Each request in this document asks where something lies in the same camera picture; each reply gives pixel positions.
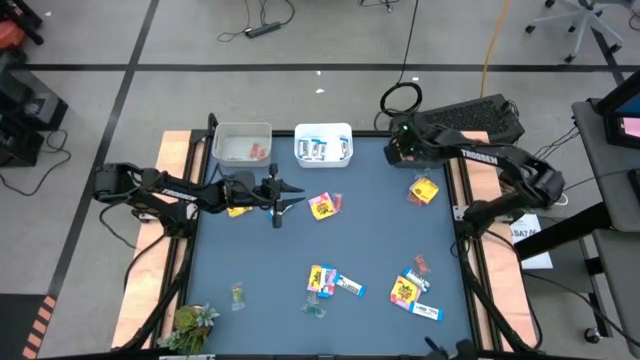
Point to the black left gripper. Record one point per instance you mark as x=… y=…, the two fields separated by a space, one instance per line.
x=245 y=190

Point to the green succulent plant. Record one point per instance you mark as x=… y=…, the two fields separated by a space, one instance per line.
x=190 y=325

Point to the black power strip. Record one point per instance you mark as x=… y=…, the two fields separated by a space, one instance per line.
x=262 y=30

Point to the black equipment rack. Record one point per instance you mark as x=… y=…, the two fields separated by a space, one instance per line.
x=25 y=115

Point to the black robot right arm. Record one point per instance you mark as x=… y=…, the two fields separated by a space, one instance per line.
x=480 y=156

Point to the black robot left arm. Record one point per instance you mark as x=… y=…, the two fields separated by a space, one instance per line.
x=177 y=195

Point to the grey office chair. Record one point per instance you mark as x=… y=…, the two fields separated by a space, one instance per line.
x=582 y=20
x=385 y=4

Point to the orange candy pack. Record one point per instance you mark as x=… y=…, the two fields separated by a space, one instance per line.
x=413 y=200

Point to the wooden side board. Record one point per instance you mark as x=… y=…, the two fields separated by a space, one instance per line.
x=150 y=280
x=505 y=300

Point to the red orange machine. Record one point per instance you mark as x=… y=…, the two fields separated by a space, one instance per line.
x=10 y=34

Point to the light grey plastic bin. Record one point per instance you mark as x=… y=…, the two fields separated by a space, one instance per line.
x=235 y=150

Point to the black orange striped mat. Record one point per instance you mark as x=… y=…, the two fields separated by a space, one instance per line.
x=25 y=325

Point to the white paper sheet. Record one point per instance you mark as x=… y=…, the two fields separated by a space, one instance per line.
x=530 y=250

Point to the black aluminium table frame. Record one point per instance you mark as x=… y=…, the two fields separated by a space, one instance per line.
x=372 y=134

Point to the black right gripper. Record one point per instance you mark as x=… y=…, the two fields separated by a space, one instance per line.
x=407 y=145

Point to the yellow pink candy pack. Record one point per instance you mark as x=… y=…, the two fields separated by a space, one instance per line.
x=313 y=277
x=404 y=291
x=425 y=190
x=322 y=207

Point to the grey desk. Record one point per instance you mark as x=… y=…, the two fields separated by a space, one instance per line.
x=600 y=175
x=620 y=300

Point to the black perforated computer case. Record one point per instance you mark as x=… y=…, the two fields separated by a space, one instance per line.
x=480 y=115

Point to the black computer monitor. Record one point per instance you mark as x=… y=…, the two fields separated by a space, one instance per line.
x=622 y=125

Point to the white plastic bin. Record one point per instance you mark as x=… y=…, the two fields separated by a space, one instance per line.
x=332 y=150

